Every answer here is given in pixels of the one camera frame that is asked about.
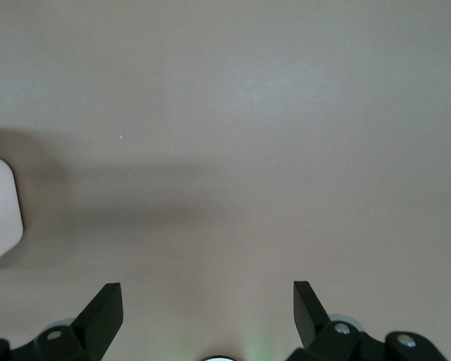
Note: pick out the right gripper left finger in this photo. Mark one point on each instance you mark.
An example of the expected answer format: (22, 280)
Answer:
(94, 331)

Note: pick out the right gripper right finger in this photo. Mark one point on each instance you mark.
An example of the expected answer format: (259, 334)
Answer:
(323, 338)

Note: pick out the pink plastic box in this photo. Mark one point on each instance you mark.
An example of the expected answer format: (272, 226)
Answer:
(3, 203)

